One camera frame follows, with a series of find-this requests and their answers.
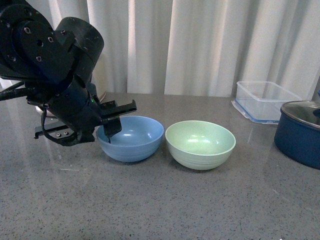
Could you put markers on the green bowl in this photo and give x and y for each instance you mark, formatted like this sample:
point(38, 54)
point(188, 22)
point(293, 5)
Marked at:
point(199, 145)

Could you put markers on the cream toaster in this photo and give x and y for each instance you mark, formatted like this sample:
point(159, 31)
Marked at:
point(99, 76)

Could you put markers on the clear plastic container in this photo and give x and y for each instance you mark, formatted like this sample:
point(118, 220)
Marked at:
point(261, 101)

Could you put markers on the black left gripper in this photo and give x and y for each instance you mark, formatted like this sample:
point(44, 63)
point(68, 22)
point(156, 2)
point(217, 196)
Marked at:
point(70, 117)

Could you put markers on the blue bowl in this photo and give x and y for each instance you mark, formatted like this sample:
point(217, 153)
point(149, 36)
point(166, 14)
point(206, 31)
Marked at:
point(139, 138)

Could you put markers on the blue saucepan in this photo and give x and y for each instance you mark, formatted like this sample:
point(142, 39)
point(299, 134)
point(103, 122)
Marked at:
point(298, 141)

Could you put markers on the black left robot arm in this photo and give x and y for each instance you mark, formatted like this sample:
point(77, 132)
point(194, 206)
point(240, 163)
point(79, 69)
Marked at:
point(53, 69)

